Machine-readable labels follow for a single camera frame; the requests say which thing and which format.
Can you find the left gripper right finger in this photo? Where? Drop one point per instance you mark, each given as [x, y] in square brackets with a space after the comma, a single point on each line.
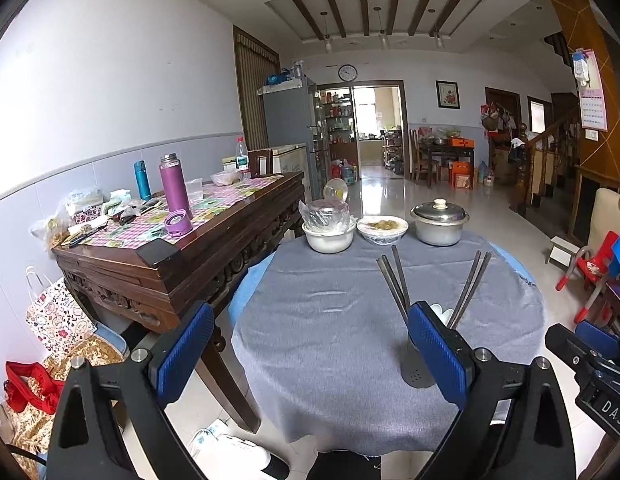
[512, 421]

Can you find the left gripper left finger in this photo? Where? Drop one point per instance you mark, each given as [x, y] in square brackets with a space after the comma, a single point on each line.
[86, 442]

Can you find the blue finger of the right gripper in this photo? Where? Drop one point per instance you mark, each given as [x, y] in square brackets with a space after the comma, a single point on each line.
[606, 344]

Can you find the dark chopstick four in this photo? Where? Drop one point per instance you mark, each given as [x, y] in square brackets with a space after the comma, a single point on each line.
[466, 288]

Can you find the dark chopstick five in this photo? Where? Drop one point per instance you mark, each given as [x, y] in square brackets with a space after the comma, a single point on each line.
[482, 268]

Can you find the dark chopstick two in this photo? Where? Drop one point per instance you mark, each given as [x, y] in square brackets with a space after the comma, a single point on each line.
[393, 284]

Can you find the dark chopstick three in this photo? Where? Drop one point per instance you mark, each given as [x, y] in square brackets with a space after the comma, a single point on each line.
[402, 280]

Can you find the dark chopstick one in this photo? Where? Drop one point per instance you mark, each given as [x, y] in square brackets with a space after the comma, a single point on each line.
[381, 270]

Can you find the red child chair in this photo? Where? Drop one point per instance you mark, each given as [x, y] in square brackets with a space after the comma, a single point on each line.
[595, 268]

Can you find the small white step stool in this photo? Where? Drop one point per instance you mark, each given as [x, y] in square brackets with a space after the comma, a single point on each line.
[561, 252]

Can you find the white sneaker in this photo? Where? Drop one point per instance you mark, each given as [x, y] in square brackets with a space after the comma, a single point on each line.
[220, 455]

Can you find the patterned paper gift bag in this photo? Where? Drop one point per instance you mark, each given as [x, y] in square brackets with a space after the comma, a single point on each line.
[54, 316]

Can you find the beige sofa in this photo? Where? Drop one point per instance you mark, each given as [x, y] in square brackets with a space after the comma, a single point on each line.
[605, 216]

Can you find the dark wooden side table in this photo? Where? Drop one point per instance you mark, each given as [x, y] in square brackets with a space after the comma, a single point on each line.
[208, 265]

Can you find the aluminium pot with lid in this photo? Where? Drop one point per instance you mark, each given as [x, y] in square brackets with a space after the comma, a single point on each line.
[439, 223]

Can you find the purple thermos lid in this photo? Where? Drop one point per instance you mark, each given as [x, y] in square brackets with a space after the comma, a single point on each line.
[178, 223]

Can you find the grey tablecloth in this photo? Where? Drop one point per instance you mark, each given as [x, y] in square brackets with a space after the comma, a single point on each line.
[321, 340]

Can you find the teal thermos bottle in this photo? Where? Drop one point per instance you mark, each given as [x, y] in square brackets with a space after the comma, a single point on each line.
[142, 181]

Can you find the food bowl with cling film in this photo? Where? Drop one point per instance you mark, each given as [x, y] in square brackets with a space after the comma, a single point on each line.
[381, 229]

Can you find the purple thermos bottle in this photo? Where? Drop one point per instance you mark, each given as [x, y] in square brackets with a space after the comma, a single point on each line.
[174, 184]

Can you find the white bowl with plastic bag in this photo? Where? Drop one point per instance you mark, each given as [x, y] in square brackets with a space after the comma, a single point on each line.
[327, 225]

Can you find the plastic water bottle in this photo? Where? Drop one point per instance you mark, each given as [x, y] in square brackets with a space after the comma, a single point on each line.
[242, 158]

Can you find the white chest freezer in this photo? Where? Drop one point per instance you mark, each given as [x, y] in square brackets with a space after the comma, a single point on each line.
[292, 158]

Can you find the grey refrigerator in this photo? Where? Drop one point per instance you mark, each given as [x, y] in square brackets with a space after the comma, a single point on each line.
[291, 111]

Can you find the wall calendar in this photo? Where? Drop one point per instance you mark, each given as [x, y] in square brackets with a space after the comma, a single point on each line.
[590, 90]

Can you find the framed wall picture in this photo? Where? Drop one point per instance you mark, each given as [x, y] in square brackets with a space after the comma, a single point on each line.
[448, 94]

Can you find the round wall clock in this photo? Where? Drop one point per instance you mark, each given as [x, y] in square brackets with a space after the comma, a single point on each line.
[347, 73]

